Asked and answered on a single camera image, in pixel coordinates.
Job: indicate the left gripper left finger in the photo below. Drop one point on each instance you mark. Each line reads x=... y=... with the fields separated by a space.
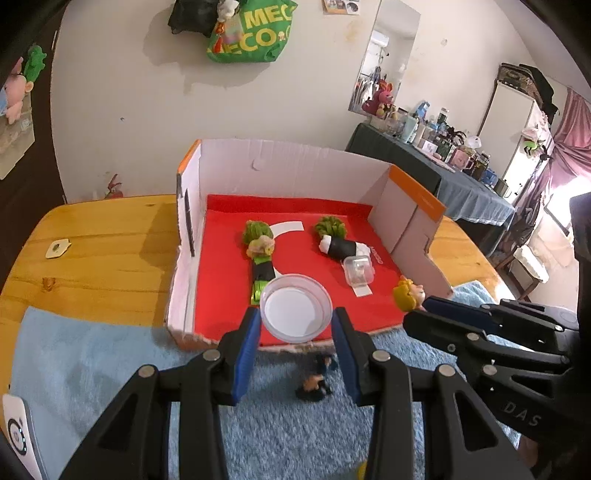
x=216 y=377

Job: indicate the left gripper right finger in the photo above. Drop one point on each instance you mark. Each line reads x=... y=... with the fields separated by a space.
x=377 y=378

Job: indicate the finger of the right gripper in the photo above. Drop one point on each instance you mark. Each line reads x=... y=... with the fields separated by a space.
x=466 y=341
x=492 y=317

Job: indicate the dark haired blue figurine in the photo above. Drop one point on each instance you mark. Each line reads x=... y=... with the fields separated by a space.
x=315 y=387

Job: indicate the blond haired figurine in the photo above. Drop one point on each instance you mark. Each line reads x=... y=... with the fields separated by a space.
x=408 y=295

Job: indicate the clear round plastic cup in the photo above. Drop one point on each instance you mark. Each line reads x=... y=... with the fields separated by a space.
x=295 y=309

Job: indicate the small clear plastic box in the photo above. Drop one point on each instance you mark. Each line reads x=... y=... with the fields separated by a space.
x=359 y=271

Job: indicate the doll with black white wrap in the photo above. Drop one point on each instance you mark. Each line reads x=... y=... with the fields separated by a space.
x=341 y=248

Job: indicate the doll with green black wrap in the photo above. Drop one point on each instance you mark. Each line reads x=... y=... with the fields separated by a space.
x=260 y=251

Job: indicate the light blue towel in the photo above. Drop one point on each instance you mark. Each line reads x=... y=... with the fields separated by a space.
x=67 y=371

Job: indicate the dark cloth covered side table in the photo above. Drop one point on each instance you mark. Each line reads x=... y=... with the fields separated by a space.
x=464 y=197

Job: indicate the orange white cardboard box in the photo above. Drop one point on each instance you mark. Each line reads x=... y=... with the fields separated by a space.
x=405 y=215

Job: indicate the pink curtain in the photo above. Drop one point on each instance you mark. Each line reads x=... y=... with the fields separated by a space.
x=569 y=159

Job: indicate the white device on table edge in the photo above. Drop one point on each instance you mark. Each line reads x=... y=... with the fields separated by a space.
x=21 y=435

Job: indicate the small cream tag on table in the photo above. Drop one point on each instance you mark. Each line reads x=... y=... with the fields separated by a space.
x=57 y=248

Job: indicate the white refrigerator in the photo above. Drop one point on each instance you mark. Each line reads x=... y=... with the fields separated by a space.
x=509 y=114

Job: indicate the clutter of bottles on side table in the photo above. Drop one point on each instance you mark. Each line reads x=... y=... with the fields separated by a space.
x=443 y=138

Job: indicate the pink plush dragon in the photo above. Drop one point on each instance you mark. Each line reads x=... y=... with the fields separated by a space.
x=381 y=102

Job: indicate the pink plush toys on door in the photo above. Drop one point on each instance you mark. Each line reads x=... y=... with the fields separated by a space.
x=15 y=88

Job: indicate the green plush on door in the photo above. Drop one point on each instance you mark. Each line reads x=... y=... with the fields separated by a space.
x=35 y=63

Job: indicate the wall mirror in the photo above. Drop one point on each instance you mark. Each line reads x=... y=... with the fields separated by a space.
x=387 y=54

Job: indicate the green shopping bag on wall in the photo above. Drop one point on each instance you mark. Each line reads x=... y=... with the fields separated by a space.
x=254 y=31

